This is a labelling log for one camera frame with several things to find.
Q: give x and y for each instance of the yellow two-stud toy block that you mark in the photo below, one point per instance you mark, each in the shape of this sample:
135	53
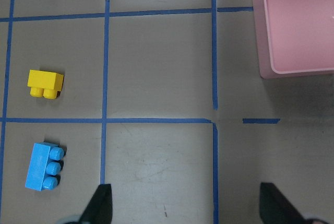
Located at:
45	84

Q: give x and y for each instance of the blue three-stud toy block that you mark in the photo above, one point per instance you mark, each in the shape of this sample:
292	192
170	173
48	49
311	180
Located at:
44	166

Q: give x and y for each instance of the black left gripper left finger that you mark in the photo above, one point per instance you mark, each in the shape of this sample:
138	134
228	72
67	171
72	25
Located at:
100	207

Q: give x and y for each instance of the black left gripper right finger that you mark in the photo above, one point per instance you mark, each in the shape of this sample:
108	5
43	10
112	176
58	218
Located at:
274	207

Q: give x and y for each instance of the pink plastic box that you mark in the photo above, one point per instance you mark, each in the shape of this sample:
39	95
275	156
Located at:
294	37

